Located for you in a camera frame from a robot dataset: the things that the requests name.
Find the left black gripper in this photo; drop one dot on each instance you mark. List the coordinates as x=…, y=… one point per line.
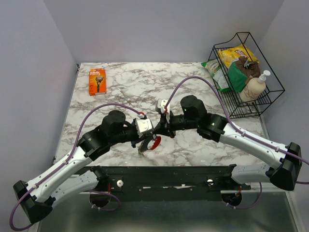
x=146, y=136

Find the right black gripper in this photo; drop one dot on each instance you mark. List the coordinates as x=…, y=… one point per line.
x=164, y=127

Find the red white keyring carabiner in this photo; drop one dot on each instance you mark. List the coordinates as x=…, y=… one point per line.
x=150, y=142

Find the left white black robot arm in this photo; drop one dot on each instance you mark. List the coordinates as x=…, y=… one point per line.
x=38, y=196

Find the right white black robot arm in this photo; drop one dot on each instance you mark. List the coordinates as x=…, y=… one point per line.
x=280, y=165

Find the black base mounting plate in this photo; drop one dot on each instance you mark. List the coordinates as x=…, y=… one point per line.
x=174, y=183

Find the green white snack bag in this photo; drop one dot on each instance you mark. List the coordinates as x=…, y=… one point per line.
x=216, y=72

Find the orange razor box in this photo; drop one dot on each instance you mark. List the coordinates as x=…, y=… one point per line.
x=97, y=82

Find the yellow chips bag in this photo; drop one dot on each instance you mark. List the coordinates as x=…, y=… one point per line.
x=229, y=56

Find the cream lotion pump bottle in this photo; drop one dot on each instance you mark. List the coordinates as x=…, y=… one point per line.
x=254, y=87

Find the brown crumpled cloth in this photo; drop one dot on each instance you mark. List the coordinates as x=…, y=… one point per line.
x=248, y=67

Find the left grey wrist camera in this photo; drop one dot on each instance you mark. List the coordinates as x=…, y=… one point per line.
x=143, y=126

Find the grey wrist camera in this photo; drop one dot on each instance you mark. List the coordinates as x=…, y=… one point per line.
x=162, y=107
x=143, y=126

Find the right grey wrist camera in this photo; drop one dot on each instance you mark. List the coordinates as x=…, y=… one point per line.
x=162, y=107

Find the black wire basket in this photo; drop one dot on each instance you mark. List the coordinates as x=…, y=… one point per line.
x=237, y=80

